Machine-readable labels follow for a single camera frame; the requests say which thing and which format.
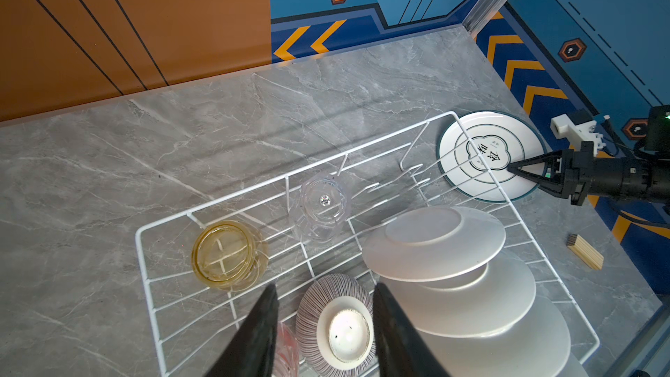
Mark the clear plastic cup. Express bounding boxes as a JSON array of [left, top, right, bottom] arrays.
[[289, 172, 352, 245]]

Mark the pink plastic cup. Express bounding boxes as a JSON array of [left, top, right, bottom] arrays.
[[271, 322, 300, 377]]

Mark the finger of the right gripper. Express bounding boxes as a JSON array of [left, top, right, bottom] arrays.
[[507, 151, 562, 175], [516, 172, 563, 197]]

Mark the white wire dish rack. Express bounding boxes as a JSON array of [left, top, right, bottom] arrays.
[[135, 112, 601, 376]]

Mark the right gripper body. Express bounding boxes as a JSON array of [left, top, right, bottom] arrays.
[[554, 148, 654, 205]]

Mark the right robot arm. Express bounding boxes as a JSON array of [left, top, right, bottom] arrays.
[[508, 105, 669, 210]]

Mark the yellow plastic cup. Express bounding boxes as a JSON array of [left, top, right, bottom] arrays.
[[191, 220, 270, 293]]

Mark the teal rimmed white plate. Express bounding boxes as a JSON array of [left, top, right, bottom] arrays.
[[437, 111, 546, 204]]

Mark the wooden block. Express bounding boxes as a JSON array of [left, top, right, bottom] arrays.
[[566, 234, 605, 271]]

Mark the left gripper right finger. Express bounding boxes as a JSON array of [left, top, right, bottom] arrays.
[[373, 282, 449, 377]]

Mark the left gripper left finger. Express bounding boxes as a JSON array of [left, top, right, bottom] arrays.
[[205, 284, 279, 376]]

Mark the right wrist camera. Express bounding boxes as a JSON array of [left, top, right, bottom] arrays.
[[550, 109, 606, 157]]

